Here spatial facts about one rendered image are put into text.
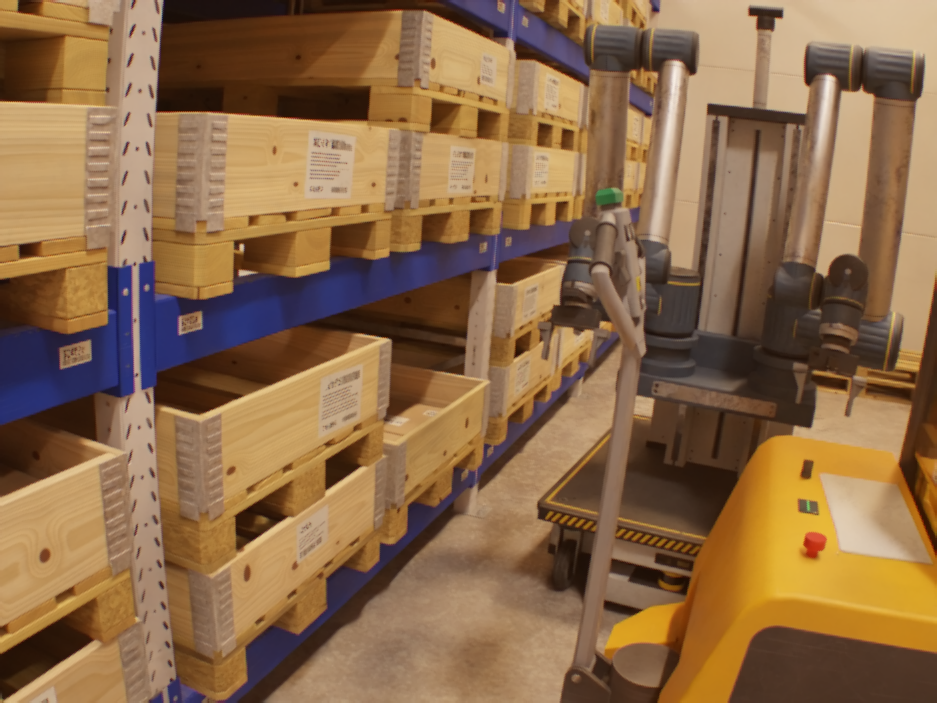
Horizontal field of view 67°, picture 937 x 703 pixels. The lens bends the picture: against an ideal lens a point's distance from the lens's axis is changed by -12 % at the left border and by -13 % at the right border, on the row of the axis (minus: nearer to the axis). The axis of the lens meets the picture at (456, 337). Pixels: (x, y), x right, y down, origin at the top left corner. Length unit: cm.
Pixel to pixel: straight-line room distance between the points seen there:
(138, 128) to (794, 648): 135
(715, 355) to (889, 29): 475
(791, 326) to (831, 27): 476
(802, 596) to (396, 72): 167
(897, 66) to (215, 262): 196
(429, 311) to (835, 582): 238
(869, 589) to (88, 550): 125
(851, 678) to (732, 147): 216
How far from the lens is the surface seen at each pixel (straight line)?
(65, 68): 121
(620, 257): 142
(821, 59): 255
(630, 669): 177
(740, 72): 707
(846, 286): 211
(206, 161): 144
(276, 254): 175
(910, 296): 718
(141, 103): 141
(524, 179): 315
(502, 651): 253
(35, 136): 116
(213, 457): 156
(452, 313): 329
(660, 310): 272
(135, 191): 141
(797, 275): 229
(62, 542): 133
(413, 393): 317
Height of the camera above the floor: 147
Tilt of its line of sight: 13 degrees down
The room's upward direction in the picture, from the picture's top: 4 degrees clockwise
